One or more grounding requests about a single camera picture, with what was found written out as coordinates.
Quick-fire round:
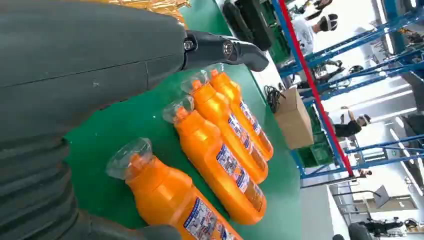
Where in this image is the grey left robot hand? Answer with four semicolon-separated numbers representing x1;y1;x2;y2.
0;0;270;240

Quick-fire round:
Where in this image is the orange detergent bottle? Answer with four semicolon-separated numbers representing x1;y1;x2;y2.
181;70;269;185
205;62;275;162
162;96;268;226
105;137;244;240

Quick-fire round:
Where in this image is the yellow plastic sheet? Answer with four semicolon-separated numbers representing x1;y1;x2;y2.
82;0;192;27

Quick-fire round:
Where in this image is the green table mat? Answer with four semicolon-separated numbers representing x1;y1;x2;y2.
64;0;303;240

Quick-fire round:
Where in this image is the black carrying case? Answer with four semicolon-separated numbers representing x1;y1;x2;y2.
234;0;276;52

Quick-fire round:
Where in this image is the green plastic crate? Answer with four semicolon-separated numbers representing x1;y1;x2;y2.
267;23;292;64
295;132;334;169

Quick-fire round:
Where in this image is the person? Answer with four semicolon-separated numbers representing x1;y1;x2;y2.
332;109;372;139
293;13;339;56

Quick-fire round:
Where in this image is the brown cardboard box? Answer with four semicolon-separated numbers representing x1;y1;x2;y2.
274;86;315;151

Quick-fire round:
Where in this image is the black coiled cable bundle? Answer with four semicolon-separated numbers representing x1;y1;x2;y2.
263;85;286;114

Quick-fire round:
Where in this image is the red and blue frame post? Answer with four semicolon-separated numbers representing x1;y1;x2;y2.
271;0;355;178

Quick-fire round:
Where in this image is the blue metal rack frame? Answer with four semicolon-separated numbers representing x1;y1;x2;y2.
278;0;424;181

